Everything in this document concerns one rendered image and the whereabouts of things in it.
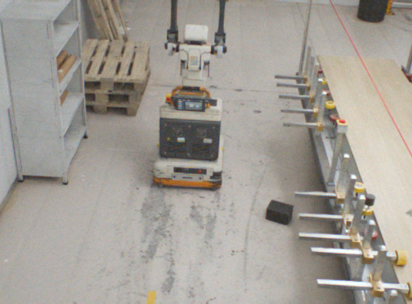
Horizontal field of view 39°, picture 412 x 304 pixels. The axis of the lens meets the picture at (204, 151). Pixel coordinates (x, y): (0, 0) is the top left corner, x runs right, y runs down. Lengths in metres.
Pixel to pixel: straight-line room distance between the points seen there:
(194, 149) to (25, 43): 1.68
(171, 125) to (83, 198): 1.02
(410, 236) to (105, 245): 2.33
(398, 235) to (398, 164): 0.84
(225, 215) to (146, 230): 0.72
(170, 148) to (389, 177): 1.99
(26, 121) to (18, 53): 0.62
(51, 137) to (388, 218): 2.93
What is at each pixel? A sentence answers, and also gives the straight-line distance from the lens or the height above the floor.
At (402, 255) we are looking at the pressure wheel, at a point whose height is 0.98.
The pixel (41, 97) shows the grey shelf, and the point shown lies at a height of 0.88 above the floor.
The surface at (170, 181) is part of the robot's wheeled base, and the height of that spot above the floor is 0.10.
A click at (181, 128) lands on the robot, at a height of 0.61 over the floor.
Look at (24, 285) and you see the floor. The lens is 4.46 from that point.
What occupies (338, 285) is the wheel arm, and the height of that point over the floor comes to 0.95.
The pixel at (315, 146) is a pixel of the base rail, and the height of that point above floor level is 0.70.
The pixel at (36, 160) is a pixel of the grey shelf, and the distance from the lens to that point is 5.36.
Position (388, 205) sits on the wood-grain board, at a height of 0.90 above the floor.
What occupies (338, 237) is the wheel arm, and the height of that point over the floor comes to 0.86.
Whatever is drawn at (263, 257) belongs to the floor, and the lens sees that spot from 4.63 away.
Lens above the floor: 3.02
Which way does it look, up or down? 31 degrees down
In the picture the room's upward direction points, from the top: 3 degrees clockwise
